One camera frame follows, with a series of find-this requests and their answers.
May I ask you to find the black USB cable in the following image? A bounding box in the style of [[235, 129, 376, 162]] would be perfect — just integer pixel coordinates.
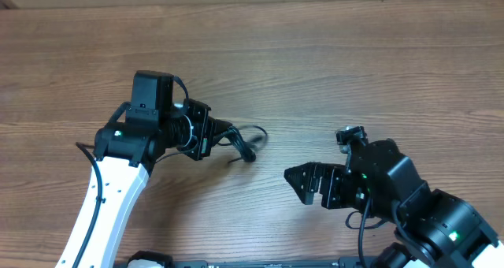
[[214, 125, 269, 166]]

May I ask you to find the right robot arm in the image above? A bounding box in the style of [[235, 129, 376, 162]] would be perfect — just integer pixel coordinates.
[[284, 139, 503, 267]]

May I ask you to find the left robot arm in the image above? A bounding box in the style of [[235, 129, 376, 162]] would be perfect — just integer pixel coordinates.
[[57, 70, 232, 267]]

